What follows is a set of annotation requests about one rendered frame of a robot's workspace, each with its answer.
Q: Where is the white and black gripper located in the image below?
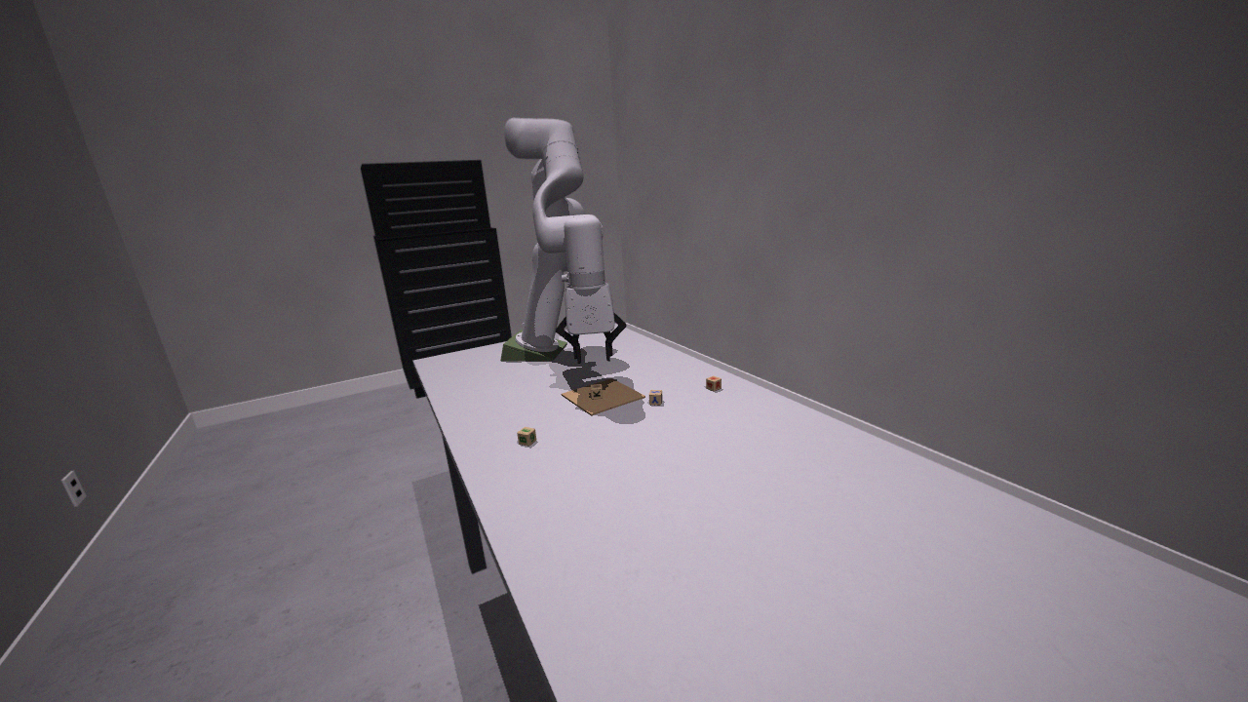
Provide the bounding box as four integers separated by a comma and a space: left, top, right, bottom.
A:
557, 282, 626, 363

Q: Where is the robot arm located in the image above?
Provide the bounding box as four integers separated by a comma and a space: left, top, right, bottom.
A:
505, 117, 605, 352

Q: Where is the tan flat square mat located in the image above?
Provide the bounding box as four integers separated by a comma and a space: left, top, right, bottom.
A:
562, 378, 645, 415

